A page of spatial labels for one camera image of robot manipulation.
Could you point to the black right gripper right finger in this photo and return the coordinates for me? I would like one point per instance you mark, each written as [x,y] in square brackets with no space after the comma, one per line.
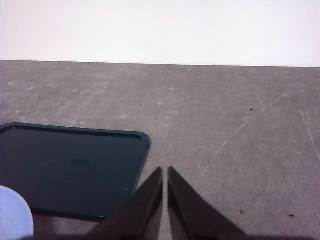
[192,217]

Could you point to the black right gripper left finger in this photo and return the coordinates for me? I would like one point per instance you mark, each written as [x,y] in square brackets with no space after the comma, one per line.
[140,219]

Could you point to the dark green rectangular tray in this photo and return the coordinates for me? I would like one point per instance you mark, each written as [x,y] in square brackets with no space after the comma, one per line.
[77,172]

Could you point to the light blue round plate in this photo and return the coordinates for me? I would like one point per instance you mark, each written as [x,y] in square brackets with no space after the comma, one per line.
[16,218]

